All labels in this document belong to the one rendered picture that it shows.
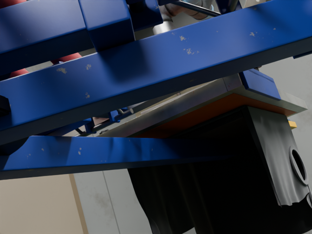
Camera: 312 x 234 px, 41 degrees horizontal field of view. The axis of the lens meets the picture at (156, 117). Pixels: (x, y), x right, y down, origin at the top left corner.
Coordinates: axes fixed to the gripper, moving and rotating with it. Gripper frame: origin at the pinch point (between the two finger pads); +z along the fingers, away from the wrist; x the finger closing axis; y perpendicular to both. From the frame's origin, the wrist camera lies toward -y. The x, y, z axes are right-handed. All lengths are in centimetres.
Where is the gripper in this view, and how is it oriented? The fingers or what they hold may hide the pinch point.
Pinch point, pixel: (179, 93)
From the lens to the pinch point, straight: 138.5
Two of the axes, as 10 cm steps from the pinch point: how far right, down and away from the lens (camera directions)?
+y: 8.1, -3.7, -4.6
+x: 5.1, 0.5, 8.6
